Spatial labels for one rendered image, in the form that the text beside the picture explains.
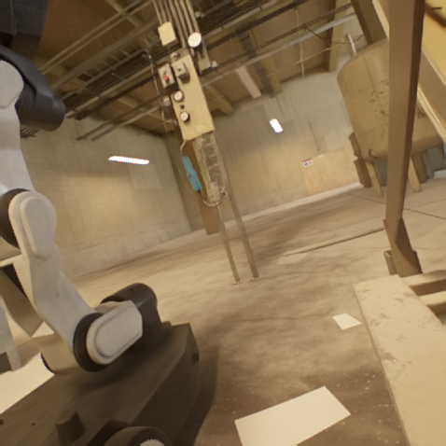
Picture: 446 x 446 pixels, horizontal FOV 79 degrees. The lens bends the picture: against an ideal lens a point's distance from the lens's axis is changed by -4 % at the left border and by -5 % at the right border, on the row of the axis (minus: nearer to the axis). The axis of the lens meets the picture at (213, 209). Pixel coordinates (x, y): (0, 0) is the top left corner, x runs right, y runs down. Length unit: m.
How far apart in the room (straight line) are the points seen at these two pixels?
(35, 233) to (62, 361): 0.32
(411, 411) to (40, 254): 0.68
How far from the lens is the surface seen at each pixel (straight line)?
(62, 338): 0.78
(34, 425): 0.80
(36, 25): 1.00
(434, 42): 0.89
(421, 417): 0.48
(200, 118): 2.09
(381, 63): 4.67
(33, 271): 0.70
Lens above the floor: 0.50
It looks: 1 degrees up
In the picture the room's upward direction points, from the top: 17 degrees counter-clockwise
